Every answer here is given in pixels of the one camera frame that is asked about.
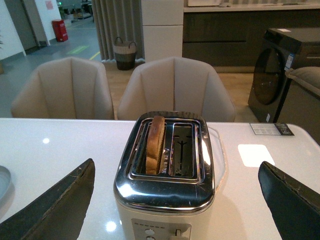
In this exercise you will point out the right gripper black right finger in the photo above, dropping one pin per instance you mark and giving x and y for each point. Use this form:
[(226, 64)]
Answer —
[(295, 208)]

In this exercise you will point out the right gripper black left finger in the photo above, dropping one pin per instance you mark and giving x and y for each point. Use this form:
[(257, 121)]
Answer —
[(57, 214)]

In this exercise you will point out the grey round plate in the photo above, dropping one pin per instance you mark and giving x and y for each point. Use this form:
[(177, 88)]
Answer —
[(5, 181)]

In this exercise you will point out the slice of bread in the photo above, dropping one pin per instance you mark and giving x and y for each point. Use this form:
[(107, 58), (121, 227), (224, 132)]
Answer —
[(154, 145)]

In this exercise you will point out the table label sticker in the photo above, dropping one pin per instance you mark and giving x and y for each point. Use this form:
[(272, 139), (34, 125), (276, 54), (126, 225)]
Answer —
[(271, 129)]

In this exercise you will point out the chrome cream toaster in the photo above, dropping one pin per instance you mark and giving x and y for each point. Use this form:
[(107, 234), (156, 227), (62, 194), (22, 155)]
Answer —
[(175, 203)]

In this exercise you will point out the beige chair left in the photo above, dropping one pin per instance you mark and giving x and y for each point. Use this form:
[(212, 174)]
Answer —
[(67, 88)]

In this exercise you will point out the beige chair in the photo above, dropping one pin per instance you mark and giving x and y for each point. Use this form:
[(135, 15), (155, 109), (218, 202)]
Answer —
[(176, 84), (67, 88)]

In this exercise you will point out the beige sofa cushion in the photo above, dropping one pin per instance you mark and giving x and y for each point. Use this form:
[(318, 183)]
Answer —
[(308, 77)]

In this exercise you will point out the dark washing machine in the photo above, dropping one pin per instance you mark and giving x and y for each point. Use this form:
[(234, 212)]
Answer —
[(282, 49)]

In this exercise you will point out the beige chair right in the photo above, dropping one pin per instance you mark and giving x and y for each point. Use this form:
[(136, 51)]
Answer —
[(176, 84)]

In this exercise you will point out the woven laundry basket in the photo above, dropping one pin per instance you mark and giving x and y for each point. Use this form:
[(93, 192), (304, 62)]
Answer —
[(125, 54)]

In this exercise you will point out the dark kitchen counter cabinet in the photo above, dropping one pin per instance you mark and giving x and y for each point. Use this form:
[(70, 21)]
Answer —
[(231, 40)]

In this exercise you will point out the red cabinet box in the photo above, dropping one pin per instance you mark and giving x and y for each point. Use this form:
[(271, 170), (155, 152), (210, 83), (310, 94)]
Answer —
[(59, 29)]

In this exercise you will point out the grey pleated curtain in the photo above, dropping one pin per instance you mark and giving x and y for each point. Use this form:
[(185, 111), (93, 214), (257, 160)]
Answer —
[(118, 18)]

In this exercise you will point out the white pillar cabinet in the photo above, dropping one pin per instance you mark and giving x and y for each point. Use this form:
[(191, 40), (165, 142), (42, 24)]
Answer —
[(162, 27)]

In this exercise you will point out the white microwave oven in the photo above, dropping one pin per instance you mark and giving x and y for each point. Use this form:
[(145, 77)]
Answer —
[(203, 3)]

